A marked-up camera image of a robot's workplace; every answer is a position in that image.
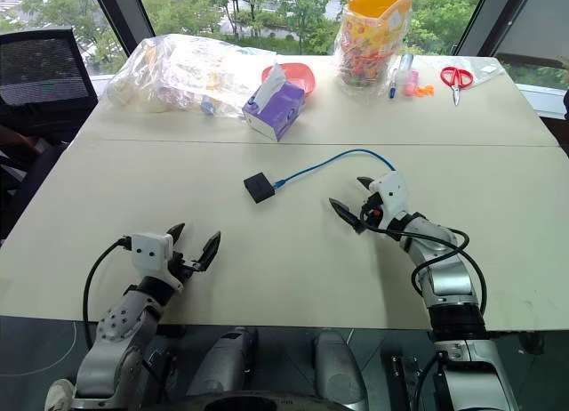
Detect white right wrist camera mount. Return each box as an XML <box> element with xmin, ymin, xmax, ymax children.
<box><xmin>367</xmin><ymin>170</ymin><xmax>411</xmax><ymax>229</ymax></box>

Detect pink plastic dish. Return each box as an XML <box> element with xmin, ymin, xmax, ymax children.
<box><xmin>260</xmin><ymin>61</ymin><xmax>317</xmax><ymax>97</ymax></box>

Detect purple tissue box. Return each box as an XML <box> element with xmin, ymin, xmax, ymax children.
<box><xmin>241</xmin><ymin>63</ymin><xmax>308</xmax><ymax>143</ymax></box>

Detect red handled scissors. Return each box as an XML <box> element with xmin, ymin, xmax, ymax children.
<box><xmin>439</xmin><ymin>65</ymin><xmax>475</xmax><ymax>107</ymax></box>

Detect pink small tube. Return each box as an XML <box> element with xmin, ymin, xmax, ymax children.
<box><xmin>402</xmin><ymin>70</ymin><xmax>421</xmax><ymax>98</ymax></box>

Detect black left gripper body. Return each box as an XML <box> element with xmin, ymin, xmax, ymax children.
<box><xmin>171</xmin><ymin>250</ymin><xmax>202</xmax><ymax>284</ymax></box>

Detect clear small bottle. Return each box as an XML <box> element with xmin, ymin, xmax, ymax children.
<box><xmin>397</xmin><ymin>52</ymin><xmax>415</xmax><ymax>85</ymax></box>

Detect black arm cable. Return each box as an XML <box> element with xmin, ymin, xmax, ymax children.
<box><xmin>82</xmin><ymin>236</ymin><xmax>134</xmax><ymax>337</ymax></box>
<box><xmin>358</xmin><ymin>205</ymin><xmax>488</xmax><ymax>317</ymax></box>

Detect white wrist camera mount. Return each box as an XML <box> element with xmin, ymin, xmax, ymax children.
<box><xmin>131</xmin><ymin>231</ymin><xmax>185</xmax><ymax>293</ymax></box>
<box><xmin>367</xmin><ymin>170</ymin><xmax>411</xmax><ymax>229</ymax></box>

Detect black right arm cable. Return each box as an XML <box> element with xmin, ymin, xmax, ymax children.
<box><xmin>358</xmin><ymin>205</ymin><xmax>488</xmax><ymax>317</ymax></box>

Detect flat clear plastic bag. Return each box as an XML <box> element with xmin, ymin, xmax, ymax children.
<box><xmin>413</xmin><ymin>54</ymin><xmax>507</xmax><ymax>90</ymax></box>

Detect black mesh office chair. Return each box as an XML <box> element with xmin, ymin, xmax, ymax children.
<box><xmin>0</xmin><ymin>27</ymin><xmax>100</xmax><ymax>146</ymax></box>

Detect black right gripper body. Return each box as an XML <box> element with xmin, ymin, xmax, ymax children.
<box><xmin>359</xmin><ymin>189</ymin><xmax>386</xmax><ymax>230</ymax></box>

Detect small black square box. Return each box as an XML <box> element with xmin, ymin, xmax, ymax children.
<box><xmin>243</xmin><ymin>172</ymin><xmax>277</xmax><ymax>205</ymax></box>

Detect blue cable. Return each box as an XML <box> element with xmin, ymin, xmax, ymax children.
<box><xmin>271</xmin><ymin>149</ymin><xmax>398</xmax><ymax>190</ymax></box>

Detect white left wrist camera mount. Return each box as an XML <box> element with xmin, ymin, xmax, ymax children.
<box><xmin>131</xmin><ymin>231</ymin><xmax>185</xmax><ymax>293</ymax></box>

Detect dark window frame pillar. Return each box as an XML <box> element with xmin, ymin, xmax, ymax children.
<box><xmin>88</xmin><ymin>0</ymin><xmax>157</xmax><ymax>60</ymax></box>
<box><xmin>450</xmin><ymin>0</ymin><xmax>535</xmax><ymax>57</ymax></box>

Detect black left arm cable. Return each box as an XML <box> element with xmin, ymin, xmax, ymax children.
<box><xmin>82</xmin><ymin>236</ymin><xmax>134</xmax><ymax>337</ymax></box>

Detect clear plastic bag with items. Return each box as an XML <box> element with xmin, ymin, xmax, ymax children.
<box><xmin>104</xmin><ymin>33</ymin><xmax>280</xmax><ymax>119</ymax></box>

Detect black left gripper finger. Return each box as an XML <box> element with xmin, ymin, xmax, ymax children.
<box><xmin>196</xmin><ymin>230</ymin><xmax>222</xmax><ymax>274</ymax></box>
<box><xmin>166</xmin><ymin>222</ymin><xmax>187</xmax><ymax>254</ymax></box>

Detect white shoe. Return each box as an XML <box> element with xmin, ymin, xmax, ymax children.
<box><xmin>44</xmin><ymin>378</ymin><xmax>77</xmax><ymax>411</ymax></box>

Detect bagged candy jar orange lid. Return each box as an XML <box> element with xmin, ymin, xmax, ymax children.
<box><xmin>333</xmin><ymin>0</ymin><xmax>415</xmax><ymax>97</ymax></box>

